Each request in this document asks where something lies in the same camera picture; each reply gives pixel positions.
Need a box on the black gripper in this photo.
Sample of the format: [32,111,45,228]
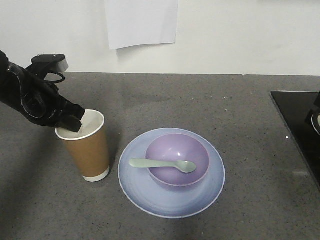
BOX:
[0,52,85,133]

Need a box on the pale green plastic spoon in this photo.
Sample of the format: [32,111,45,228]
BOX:
[129,158,197,174]

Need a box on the pot on cooktop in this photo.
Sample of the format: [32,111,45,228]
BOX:
[304,94,320,135]

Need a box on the black induction cooktop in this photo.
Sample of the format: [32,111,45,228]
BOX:
[270,91,320,187]

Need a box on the brown paper cup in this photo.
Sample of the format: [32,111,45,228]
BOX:
[55,109,110,183]

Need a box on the white paper sheet on wall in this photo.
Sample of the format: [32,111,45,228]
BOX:
[105,0,179,50]

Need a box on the light blue plate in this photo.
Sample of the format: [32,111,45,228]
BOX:
[118,128,226,219]

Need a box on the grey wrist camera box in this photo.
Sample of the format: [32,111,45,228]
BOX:
[31,54,69,73]

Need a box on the purple plastic bowl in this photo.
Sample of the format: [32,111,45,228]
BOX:
[145,133,210,192]

